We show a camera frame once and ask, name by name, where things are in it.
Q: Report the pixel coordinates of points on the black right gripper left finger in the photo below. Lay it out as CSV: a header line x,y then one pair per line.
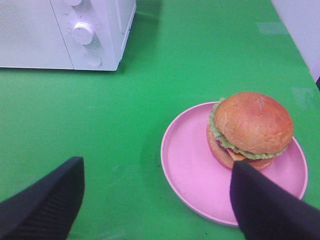
x,y
47,209

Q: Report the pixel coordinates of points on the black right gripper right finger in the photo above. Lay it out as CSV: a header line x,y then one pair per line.
x,y
265,211

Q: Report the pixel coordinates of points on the pink round plate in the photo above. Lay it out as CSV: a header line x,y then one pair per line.
x,y
201,182

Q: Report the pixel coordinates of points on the burger with lettuce and cheese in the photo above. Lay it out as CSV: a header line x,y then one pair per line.
x,y
248,127

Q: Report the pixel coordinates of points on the round white door button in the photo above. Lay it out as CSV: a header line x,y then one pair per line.
x,y
93,59

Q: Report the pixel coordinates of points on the white microwave door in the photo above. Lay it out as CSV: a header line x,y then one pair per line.
x,y
30,36

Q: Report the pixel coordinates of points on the white microwave oven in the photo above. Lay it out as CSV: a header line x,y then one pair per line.
x,y
111,20

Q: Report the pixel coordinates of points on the lower white microwave knob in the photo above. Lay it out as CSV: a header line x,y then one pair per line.
x,y
83,33

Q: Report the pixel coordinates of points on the white microwave knob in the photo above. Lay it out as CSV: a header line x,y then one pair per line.
x,y
73,3
83,33

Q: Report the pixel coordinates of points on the upper white microwave knob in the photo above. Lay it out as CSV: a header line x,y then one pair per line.
x,y
73,3

